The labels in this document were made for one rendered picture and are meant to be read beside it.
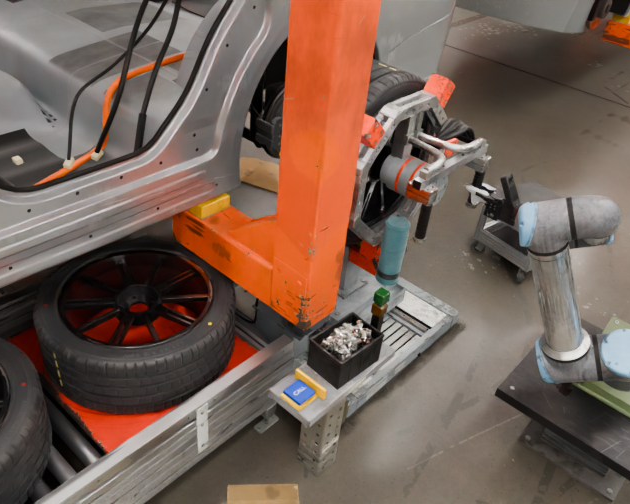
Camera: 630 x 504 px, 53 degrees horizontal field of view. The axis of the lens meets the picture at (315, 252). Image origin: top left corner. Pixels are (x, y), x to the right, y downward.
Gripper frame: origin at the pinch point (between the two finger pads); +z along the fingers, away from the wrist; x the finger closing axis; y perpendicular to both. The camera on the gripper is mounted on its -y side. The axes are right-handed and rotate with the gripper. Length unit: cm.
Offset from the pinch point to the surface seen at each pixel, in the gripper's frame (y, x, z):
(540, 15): -4, 232, 87
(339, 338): 26, -74, -4
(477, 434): 83, -24, -40
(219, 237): 16, -76, 50
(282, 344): 44, -75, 19
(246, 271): 23, -76, 37
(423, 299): 75, 18, 16
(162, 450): 53, -127, 17
